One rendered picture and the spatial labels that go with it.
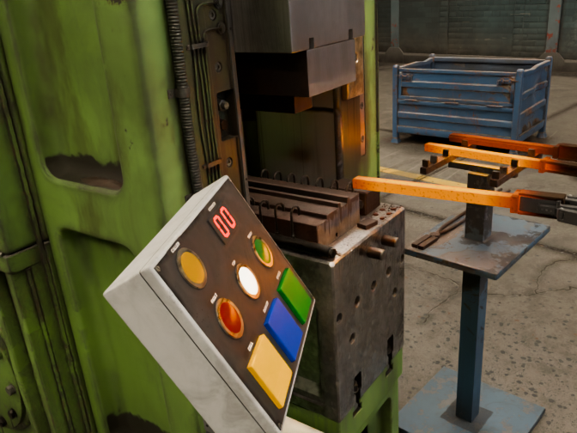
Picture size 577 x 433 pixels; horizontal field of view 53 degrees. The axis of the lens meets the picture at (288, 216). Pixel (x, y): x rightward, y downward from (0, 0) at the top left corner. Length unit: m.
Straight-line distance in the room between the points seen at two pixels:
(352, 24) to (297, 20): 0.22
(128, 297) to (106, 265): 0.73
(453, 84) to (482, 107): 0.32
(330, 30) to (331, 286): 0.55
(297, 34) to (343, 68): 0.19
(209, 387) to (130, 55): 0.60
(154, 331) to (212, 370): 0.09
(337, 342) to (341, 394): 0.16
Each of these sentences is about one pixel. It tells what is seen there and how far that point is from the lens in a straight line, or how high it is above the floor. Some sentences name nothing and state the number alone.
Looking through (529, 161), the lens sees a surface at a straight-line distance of 1.72.
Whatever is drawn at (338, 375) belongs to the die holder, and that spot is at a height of 0.61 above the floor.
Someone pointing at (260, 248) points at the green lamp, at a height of 1.10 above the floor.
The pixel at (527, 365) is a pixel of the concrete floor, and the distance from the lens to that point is 2.58.
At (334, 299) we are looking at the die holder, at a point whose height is 0.82.
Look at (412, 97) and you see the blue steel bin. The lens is 5.42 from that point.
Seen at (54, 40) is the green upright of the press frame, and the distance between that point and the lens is 1.35.
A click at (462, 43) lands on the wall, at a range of 10.00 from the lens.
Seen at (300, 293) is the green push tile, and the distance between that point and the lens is 0.99.
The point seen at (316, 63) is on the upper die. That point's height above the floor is 1.33.
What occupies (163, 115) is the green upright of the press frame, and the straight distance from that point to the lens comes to 1.10.
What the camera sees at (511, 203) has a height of 1.06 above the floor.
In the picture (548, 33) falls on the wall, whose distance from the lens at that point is 9.34.
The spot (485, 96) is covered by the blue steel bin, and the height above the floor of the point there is 0.49.
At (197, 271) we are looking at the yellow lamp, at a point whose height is 1.16.
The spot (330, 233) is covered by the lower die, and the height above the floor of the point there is 0.94.
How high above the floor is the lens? 1.50
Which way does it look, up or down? 22 degrees down
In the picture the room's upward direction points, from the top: 4 degrees counter-clockwise
